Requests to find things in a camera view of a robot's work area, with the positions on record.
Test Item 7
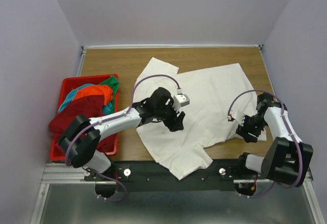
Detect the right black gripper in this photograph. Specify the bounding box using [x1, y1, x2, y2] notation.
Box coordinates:
[235, 112, 267, 143]

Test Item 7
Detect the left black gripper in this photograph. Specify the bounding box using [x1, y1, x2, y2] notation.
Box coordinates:
[154, 99, 185, 132]

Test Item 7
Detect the white t shirt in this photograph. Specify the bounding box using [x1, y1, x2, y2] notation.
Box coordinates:
[134, 58, 256, 180]

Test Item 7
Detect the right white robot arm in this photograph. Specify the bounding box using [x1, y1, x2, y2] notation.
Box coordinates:
[227, 92, 313, 188]

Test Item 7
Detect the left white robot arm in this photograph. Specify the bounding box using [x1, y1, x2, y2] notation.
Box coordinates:
[58, 87, 190, 181]

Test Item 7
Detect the green t shirt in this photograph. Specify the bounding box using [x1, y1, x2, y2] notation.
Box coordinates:
[99, 75, 119, 97]

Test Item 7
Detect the orange t shirt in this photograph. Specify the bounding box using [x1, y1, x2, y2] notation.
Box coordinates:
[73, 85, 113, 105]

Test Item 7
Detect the dark red t shirt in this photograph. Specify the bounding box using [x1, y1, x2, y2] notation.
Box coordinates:
[49, 95, 104, 161]

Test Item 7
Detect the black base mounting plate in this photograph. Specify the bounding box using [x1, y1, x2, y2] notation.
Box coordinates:
[84, 159, 269, 193]

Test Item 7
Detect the teal t shirt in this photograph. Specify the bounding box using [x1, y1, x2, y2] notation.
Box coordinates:
[58, 88, 78, 113]

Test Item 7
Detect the red plastic bin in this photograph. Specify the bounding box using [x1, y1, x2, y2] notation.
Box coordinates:
[58, 74, 119, 161]

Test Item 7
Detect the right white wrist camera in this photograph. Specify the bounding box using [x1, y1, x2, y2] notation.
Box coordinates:
[227, 109, 246, 126]

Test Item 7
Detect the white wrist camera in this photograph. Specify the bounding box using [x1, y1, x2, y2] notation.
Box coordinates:
[227, 109, 246, 126]
[173, 88, 190, 111]

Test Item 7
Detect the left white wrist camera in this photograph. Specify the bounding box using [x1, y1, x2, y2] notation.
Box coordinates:
[173, 88, 190, 111]

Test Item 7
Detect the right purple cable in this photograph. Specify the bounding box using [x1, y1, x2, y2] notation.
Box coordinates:
[227, 89, 305, 199]

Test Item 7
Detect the purple cable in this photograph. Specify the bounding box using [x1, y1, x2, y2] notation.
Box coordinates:
[65, 74, 182, 201]
[227, 89, 305, 199]

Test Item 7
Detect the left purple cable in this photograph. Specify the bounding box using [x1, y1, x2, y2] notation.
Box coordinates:
[65, 74, 182, 201]

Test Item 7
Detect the aluminium frame rail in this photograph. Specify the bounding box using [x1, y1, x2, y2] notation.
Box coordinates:
[31, 163, 324, 223]

